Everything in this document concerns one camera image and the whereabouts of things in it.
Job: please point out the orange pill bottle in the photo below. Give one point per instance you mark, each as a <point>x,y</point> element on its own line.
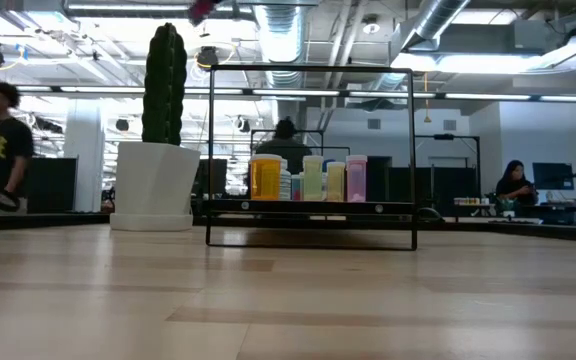
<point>265,177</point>

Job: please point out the yellow pill bottle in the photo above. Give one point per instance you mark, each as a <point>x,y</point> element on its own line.
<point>336,182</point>

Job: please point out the pink pill bottle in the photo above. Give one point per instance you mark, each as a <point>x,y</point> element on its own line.
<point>356,180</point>

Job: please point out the red pill bottle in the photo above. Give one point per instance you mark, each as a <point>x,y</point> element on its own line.
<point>201,9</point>

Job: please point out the large white labelled medicine bottle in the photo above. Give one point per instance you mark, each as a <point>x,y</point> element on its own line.
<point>286,185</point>

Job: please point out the background wooden bottle shelf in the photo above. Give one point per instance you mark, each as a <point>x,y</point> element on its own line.
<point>470,201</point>

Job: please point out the person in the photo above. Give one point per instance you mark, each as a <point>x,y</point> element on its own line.
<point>0,145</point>
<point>515,187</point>
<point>293,150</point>

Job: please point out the long ceiling strip light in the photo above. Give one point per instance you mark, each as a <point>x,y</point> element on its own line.
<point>488,96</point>
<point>102,89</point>
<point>574,98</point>
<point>223,91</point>
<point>295,92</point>
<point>392,94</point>
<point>33,88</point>

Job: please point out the white hexagonal plant pot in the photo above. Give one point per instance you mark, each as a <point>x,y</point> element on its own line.
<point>155,175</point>

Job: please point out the yellow hanging pendant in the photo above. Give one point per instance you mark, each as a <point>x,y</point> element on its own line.
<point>426,119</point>

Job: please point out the tall green cactus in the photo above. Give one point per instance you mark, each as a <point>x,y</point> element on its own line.
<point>164,85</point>

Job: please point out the black computer monitor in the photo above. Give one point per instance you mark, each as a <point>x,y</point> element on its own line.
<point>553,176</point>

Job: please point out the grey wall vent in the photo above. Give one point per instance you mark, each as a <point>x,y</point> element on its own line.
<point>449,124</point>
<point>374,123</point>

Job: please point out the silver ventilation duct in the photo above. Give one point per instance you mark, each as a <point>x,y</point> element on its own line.
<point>438,15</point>
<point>280,40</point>

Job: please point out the black partition wall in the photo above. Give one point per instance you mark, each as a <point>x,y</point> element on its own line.
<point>50,185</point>

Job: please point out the black aluminium table frame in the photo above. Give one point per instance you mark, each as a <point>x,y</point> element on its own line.
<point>43,221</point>

